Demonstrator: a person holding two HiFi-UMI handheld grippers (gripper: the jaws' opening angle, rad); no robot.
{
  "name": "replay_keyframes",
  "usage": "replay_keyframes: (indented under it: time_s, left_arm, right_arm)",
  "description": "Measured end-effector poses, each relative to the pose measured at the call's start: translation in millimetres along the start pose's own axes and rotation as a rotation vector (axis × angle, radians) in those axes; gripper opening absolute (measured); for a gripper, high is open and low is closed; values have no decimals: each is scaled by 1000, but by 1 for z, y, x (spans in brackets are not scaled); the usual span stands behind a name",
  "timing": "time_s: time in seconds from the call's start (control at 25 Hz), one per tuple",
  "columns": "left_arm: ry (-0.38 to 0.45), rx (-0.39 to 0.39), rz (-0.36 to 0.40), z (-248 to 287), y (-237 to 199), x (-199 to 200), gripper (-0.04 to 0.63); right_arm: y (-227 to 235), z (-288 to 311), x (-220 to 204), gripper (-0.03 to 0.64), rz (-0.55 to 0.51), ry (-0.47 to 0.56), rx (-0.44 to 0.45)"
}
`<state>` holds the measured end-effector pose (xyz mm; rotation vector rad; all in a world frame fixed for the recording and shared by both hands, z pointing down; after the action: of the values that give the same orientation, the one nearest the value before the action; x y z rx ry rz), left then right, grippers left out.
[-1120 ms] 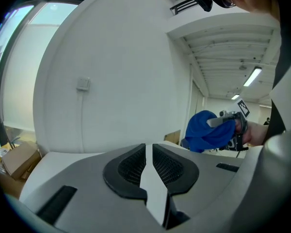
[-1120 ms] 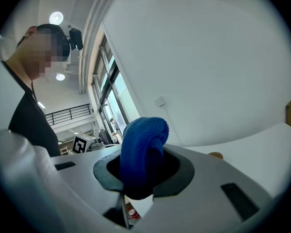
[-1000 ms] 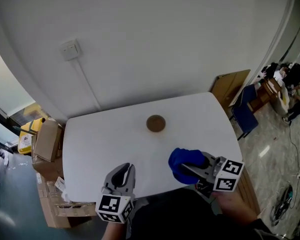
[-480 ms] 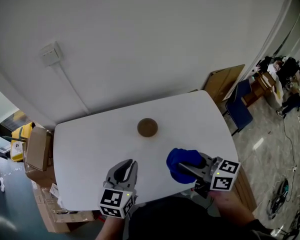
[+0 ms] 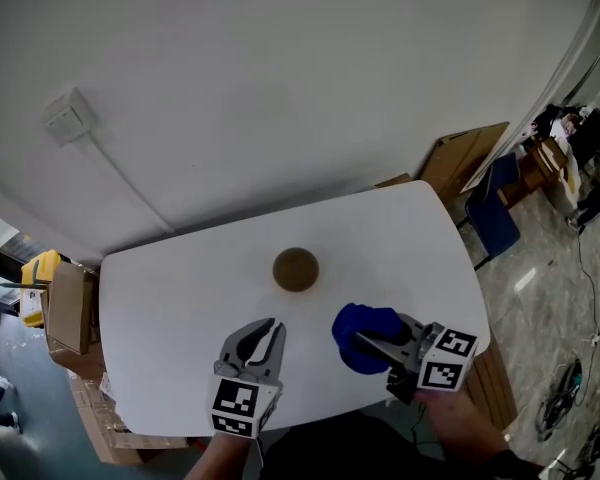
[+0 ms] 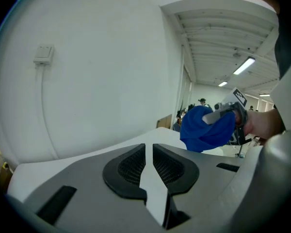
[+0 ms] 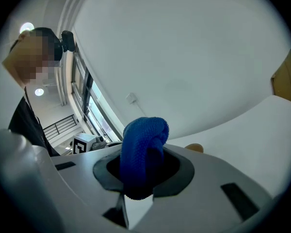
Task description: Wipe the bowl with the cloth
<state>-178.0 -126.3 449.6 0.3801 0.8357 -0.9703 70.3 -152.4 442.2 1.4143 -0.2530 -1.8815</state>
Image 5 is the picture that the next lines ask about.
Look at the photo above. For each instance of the person's black clothing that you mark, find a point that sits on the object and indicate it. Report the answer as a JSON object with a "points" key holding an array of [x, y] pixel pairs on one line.
{"points": [[360, 448]]}

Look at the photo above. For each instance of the tall brown cardboard box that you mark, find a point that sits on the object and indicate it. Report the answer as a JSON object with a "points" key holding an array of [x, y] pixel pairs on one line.
{"points": [[70, 305]]}

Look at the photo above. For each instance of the blue cloth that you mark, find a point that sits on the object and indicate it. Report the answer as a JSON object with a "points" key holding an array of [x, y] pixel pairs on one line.
{"points": [[352, 325]]}

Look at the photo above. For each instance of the large flat cardboard sheet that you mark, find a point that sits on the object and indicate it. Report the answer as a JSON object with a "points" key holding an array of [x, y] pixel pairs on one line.
{"points": [[462, 160]]}

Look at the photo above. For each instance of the white sack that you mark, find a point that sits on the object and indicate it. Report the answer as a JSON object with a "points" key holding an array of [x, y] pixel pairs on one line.
{"points": [[565, 183]]}

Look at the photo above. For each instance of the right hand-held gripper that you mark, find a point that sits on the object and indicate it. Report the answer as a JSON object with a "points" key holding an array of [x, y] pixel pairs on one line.
{"points": [[445, 360]]}

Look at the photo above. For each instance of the yellow plastic container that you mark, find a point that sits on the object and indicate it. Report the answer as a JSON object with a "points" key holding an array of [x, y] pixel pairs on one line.
{"points": [[35, 288]]}

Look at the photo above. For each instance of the wooden board stack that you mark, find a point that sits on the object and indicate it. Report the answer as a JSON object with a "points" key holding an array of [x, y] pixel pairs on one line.
{"points": [[492, 383]]}

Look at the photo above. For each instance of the person's right forearm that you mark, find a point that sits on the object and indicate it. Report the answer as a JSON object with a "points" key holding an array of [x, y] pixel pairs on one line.
{"points": [[460, 428]]}

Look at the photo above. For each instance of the black bag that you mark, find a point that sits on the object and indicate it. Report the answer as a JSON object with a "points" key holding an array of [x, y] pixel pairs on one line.
{"points": [[592, 135]]}

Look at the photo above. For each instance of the brown round bowl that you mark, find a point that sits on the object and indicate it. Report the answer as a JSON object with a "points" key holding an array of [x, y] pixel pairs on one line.
{"points": [[295, 269]]}

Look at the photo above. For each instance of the flat brown cardboard boxes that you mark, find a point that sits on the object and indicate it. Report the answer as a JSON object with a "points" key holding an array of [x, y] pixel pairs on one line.
{"points": [[105, 418]]}

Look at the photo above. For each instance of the blue chair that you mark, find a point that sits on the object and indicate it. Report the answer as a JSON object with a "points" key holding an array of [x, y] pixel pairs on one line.
{"points": [[495, 213]]}

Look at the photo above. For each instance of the white wall socket box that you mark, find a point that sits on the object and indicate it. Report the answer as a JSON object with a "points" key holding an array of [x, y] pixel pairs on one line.
{"points": [[67, 116]]}

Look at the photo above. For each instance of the person's left forearm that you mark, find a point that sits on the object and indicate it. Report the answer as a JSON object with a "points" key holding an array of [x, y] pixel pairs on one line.
{"points": [[220, 458]]}

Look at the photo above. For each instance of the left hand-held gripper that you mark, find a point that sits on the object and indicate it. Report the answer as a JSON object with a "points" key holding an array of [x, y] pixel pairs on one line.
{"points": [[237, 400]]}

